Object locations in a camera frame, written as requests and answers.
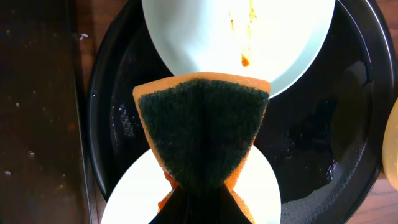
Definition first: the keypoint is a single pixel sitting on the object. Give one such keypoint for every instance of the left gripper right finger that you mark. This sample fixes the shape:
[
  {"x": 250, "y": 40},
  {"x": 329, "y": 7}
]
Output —
[{"x": 226, "y": 208}]

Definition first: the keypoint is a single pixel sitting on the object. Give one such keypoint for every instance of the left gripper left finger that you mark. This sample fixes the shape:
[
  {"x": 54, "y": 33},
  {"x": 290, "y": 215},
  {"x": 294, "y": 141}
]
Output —
[{"x": 175, "y": 210}]

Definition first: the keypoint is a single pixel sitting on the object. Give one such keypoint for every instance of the light blue plate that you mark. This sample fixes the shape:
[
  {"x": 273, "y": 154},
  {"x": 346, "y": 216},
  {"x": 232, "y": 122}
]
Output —
[
  {"x": 136, "y": 196},
  {"x": 272, "y": 40}
]

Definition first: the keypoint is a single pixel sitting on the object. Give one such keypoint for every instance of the green and yellow sponge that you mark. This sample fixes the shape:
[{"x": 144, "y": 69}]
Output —
[{"x": 201, "y": 128}]

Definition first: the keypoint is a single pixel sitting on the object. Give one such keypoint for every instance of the yellow plate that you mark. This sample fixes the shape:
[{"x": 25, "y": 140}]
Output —
[{"x": 390, "y": 147}]

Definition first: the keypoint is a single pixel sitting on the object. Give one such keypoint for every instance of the black round tray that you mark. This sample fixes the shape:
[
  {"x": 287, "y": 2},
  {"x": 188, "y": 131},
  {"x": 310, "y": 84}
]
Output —
[{"x": 323, "y": 136}]

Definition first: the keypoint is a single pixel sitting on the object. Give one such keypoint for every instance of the black rectangular water tray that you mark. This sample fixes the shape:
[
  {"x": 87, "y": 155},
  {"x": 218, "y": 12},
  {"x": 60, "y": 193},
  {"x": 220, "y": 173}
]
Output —
[{"x": 42, "y": 179}]

